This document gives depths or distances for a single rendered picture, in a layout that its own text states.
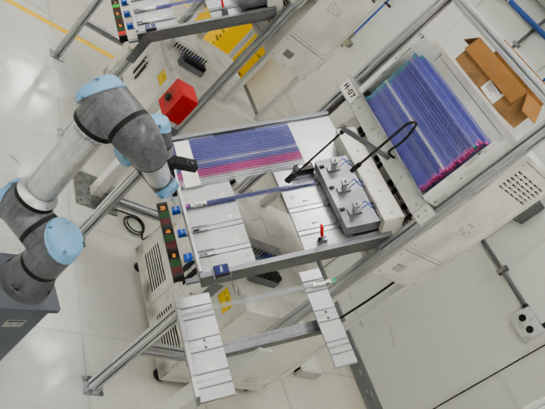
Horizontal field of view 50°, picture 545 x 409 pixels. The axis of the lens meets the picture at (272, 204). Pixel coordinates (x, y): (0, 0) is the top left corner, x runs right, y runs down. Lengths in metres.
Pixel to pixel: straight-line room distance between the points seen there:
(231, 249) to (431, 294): 1.89
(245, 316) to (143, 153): 1.04
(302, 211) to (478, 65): 0.99
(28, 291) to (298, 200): 1.02
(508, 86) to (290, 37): 1.25
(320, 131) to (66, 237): 1.25
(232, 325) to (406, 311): 1.68
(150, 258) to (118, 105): 1.50
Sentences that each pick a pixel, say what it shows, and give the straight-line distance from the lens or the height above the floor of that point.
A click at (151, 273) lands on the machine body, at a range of 2.80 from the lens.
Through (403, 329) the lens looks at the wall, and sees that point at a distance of 3.76.
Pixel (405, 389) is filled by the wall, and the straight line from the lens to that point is 3.72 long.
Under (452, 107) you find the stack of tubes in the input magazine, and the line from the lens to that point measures 2.15.
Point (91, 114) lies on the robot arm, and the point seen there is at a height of 1.11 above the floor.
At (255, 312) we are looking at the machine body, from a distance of 2.30.
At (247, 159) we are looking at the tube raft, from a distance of 2.34.
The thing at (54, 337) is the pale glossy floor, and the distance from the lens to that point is 2.50.
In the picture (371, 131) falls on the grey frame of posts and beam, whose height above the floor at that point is 1.34.
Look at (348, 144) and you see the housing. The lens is 2.34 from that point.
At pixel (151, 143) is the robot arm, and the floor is 1.17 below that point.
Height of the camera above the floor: 1.85
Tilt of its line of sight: 24 degrees down
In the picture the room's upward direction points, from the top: 49 degrees clockwise
